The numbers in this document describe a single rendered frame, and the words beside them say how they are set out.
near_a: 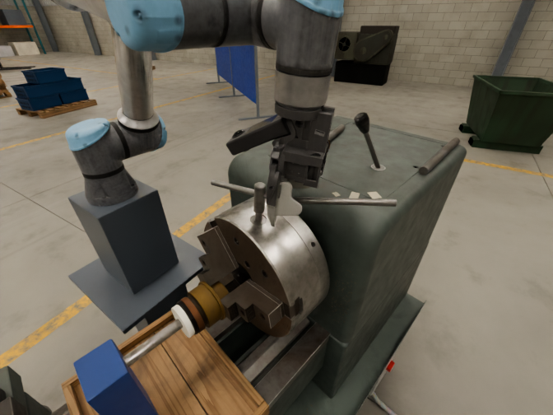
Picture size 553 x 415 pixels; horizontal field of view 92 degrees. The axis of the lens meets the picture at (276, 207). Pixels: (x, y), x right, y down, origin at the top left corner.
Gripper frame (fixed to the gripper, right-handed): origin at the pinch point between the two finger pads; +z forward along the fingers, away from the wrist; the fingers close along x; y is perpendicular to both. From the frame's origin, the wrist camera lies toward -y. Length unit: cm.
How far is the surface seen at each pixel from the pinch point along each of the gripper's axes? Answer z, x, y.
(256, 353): 41.2, -10.0, 0.4
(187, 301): 16.1, -15.2, -12.6
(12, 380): 39, -33, -48
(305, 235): 6.4, 1.3, 6.4
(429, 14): -16, 988, 156
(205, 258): 12.4, -7.1, -12.7
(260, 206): -0.2, -1.1, -2.9
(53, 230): 151, 76, -227
